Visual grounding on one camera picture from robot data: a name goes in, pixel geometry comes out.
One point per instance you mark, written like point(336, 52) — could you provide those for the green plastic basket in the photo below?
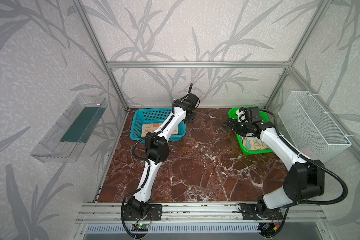
point(233, 115)

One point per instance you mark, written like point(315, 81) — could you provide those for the white wire mesh basket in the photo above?
point(311, 128)

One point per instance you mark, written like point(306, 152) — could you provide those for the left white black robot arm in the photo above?
point(154, 150)

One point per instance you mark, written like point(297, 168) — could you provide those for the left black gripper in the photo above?
point(190, 117)

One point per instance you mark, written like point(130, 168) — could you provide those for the blue bunny towel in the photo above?
point(253, 144)

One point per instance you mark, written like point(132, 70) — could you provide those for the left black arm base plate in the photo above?
point(154, 212)

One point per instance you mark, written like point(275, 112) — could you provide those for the green lit circuit board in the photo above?
point(139, 227)

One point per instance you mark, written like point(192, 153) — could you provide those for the clear plastic wall shelf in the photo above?
point(67, 138)

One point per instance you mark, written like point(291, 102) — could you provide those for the right wired connector board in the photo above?
point(268, 228)

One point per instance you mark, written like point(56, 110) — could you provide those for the teal plastic basket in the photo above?
point(161, 115)

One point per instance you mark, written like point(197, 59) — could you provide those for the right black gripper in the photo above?
point(232, 125)

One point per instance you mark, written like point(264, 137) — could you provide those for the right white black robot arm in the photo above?
point(306, 177)

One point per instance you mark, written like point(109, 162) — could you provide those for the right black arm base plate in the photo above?
point(248, 211)

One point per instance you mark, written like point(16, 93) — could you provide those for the orange bunny towel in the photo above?
point(153, 127)

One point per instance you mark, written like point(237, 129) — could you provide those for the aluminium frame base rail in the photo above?
point(199, 218)

